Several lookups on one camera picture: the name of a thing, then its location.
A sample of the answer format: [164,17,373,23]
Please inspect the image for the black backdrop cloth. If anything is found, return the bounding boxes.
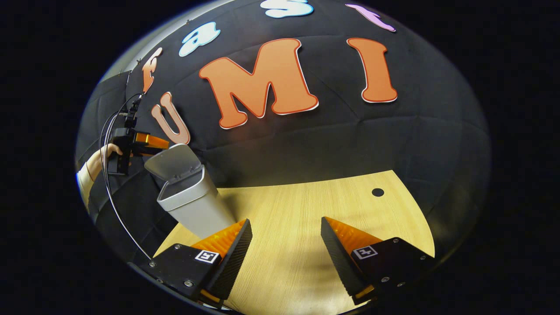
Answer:
[75,0,491,263]

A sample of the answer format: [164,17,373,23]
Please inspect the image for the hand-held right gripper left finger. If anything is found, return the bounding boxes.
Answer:
[139,219,253,309]

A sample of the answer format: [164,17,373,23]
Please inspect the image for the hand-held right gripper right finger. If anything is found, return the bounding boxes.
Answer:
[320,216,435,306]

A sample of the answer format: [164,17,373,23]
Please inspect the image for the wooden desktop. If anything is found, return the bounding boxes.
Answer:
[153,170,436,315]

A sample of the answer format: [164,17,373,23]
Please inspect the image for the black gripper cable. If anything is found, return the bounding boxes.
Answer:
[100,93,152,259]

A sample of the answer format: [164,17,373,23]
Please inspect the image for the white desktop garbage bin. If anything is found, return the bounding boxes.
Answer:
[144,143,237,239]

